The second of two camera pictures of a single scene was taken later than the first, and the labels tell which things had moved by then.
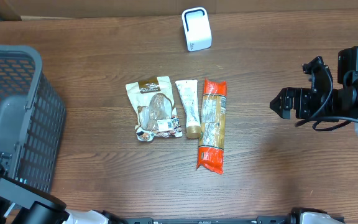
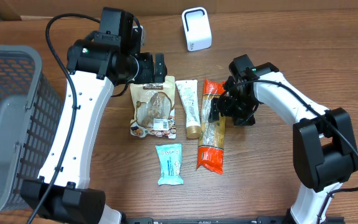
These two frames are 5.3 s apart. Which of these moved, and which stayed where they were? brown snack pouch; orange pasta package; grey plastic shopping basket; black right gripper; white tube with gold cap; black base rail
Moved: black right gripper; brown snack pouch
Stayed: white tube with gold cap; black base rail; grey plastic shopping basket; orange pasta package
